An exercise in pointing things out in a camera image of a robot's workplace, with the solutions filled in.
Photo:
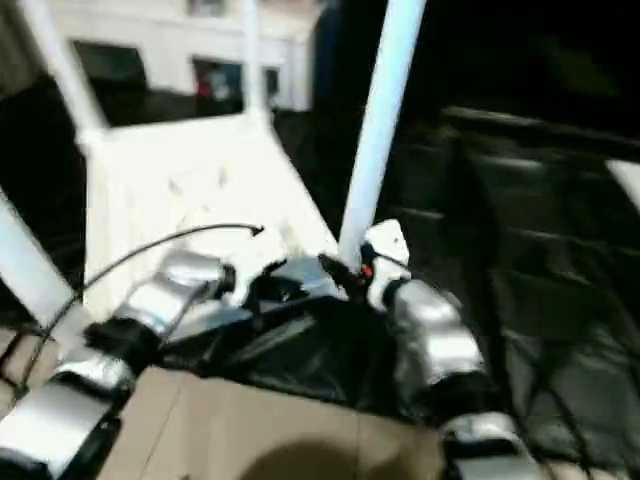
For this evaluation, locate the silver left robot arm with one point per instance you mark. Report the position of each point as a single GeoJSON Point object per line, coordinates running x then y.
{"type": "Point", "coordinates": [185, 270]}

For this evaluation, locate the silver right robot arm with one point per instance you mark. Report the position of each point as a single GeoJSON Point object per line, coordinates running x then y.
{"type": "Point", "coordinates": [435, 320]}

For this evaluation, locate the black work mat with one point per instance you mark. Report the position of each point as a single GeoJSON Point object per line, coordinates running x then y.
{"type": "Point", "coordinates": [325, 360]}

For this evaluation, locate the blue vertical panel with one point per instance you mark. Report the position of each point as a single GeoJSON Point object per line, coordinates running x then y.
{"type": "Point", "coordinates": [330, 50]}

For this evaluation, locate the white flat board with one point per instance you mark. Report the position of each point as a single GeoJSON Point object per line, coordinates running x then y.
{"type": "Point", "coordinates": [627, 175]}

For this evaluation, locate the white glass-door cabinet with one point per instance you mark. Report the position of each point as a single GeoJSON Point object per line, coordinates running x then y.
{"type": "Point", "coordinates": [165, 30]}

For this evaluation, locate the grey glossy object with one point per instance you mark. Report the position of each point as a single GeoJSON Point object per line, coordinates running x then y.
{"type": "Point", "coordinates": [206, 5]}

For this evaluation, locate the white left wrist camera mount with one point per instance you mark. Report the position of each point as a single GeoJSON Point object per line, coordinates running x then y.
{"type": "Point", "coordinates": [240, 287]}

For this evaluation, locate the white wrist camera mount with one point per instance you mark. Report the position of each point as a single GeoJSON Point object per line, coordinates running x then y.
{"type": "Point", "coordinates": [240, 287]}
{"type": "Point", "coordinates": [387, 240]}

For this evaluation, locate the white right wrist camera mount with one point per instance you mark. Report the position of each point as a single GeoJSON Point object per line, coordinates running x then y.
{"type": "Point", "coordinates": [387, 240]}

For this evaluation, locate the black metal rail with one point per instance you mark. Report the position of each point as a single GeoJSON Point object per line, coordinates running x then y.
{"type": "Point", "coordinates": [525, 125]}

